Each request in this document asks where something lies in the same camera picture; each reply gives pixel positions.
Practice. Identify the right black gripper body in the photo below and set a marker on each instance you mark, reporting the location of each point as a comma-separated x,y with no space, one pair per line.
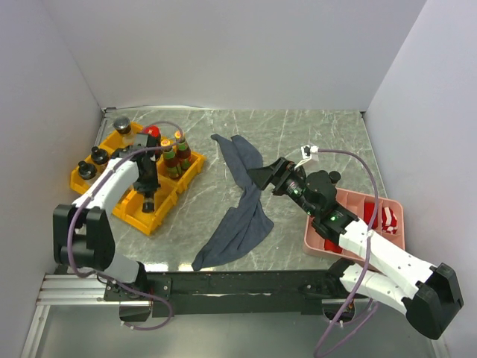
293,185

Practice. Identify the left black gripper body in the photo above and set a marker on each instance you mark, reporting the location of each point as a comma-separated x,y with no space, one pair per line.
148,180

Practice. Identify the red label sauce bottle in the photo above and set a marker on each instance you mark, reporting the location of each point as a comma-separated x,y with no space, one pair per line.
170,160

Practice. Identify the green label sauce bottle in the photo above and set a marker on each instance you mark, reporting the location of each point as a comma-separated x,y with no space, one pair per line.
183,151

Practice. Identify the red lid sauce jar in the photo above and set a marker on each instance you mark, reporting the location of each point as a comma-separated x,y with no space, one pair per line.
153,131

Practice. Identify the black cap salt grinder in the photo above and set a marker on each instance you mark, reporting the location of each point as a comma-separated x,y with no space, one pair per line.
99,156

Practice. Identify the black lid spice jar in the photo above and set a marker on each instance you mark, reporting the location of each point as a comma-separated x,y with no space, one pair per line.
122,125

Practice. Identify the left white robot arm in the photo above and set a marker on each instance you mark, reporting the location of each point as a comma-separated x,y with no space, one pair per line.
81,231

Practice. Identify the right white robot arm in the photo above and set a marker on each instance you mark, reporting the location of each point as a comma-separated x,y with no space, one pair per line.
428,296

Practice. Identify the yellow compartment bin tray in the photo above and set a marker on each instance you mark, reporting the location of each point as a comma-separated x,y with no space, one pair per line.
129,208

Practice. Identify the dark blue cloth towel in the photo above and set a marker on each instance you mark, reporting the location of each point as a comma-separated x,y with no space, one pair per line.
243,227

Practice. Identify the red packet in tray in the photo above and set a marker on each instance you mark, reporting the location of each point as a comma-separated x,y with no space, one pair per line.
369,208

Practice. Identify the pink compartment tray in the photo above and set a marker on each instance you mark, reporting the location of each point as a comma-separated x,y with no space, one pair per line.
315,245

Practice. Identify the red white packet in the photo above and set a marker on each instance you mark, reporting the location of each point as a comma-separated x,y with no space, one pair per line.
389,221

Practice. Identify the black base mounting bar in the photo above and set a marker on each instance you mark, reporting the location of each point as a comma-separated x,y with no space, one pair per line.
168,294

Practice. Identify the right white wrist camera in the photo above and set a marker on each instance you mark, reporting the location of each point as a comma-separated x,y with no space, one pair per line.
309,153

